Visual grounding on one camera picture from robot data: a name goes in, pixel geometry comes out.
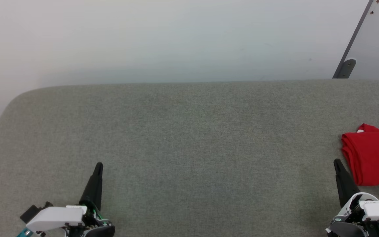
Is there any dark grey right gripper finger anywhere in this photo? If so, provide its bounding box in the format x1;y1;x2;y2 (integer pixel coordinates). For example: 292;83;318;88
333;159;361;208

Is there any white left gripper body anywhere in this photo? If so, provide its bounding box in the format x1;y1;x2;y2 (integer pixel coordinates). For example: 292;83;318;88
25;201;116;237

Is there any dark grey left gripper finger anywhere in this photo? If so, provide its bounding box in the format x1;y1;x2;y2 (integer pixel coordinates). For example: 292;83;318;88
79;162;104;211

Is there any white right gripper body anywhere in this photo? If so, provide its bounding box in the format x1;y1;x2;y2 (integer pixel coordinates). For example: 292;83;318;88
328;193;379;237

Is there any red and white jersey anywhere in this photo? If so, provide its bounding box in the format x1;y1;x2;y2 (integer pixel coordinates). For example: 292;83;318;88
341;123;379;197

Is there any grey metal post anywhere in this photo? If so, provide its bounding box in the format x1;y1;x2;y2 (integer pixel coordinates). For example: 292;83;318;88
333;0;374;79

